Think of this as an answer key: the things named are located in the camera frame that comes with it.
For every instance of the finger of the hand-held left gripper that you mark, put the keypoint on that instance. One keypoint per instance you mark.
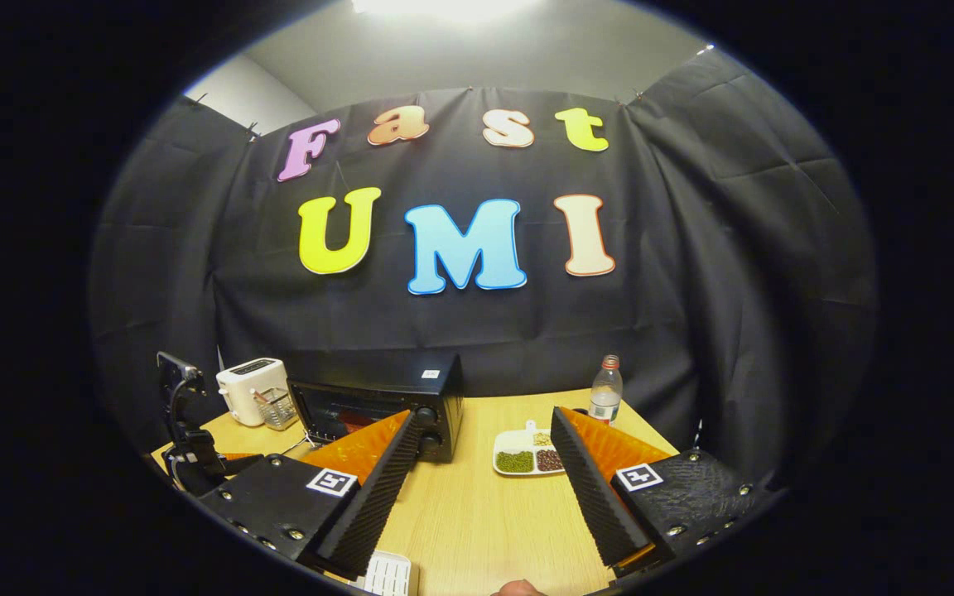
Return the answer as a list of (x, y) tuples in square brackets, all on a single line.
[(241, 465)]

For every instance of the white divided bean plate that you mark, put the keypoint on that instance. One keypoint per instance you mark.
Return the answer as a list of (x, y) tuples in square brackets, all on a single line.
[(527, 455)]

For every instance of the large ceiling light panel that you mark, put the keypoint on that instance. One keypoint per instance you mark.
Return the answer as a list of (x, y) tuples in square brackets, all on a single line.
[(444, 7)]

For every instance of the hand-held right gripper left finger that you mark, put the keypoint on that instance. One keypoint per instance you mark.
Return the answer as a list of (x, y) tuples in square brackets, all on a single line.
[(369, 505)]

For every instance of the white toaster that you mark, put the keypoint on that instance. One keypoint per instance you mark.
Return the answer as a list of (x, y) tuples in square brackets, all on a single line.
[(249, 389)]

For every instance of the black backdrop cloth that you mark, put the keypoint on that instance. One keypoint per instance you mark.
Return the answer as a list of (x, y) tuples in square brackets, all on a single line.
[(692, 290)]

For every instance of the small clear glass container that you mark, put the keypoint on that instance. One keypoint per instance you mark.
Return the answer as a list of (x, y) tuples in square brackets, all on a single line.
[(278, 409)]

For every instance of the white grid tray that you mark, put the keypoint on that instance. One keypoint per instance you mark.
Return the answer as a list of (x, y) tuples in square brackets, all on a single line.
[(386, 575)]

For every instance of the clear plastic water bottle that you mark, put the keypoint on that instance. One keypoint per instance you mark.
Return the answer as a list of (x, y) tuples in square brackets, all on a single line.
[(606, 393)]

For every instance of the black electric oven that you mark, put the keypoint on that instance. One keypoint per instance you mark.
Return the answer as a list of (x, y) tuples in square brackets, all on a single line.
[(386, 382)]

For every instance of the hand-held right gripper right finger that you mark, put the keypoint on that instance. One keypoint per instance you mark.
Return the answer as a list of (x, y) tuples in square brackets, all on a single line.
[(597, 497)]

